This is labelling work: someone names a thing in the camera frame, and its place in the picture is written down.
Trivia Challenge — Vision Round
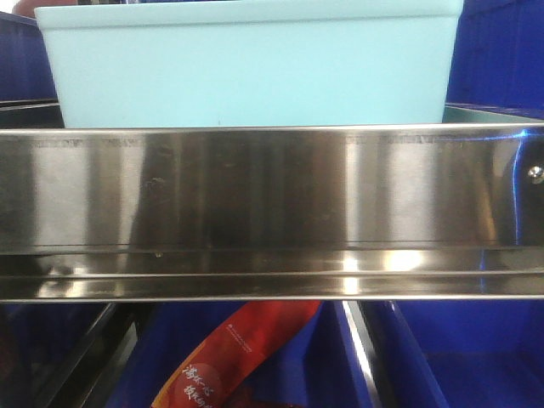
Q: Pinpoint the stainless steel shelf rail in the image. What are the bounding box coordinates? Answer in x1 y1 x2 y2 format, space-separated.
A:
1 123 543 302

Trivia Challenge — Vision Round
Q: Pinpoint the light blue plastic bin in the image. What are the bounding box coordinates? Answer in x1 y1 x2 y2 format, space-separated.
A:
36 1 463 128

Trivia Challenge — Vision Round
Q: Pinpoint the blue bin upper left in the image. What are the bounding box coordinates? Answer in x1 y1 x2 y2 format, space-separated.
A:
1 12 56 102

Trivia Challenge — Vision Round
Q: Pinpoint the blue bin upper right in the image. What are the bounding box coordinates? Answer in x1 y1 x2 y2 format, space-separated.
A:
446 1 543 111

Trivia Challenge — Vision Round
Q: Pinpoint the steel shelf divider bar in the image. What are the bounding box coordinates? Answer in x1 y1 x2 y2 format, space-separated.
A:
342 300 398 407

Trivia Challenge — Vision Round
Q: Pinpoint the red snack bag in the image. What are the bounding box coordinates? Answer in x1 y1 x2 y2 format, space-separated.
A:
150 300 321 407

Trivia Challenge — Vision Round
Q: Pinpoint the blue bin lower middle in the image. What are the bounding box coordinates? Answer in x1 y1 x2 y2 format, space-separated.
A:
105 301 372 407

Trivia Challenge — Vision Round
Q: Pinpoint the silver screw on rail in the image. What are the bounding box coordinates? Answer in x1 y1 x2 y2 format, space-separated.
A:
527 166 544 184

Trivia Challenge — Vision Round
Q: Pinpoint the blue bin lower right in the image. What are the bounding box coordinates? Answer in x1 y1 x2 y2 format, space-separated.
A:
362 300 543 407

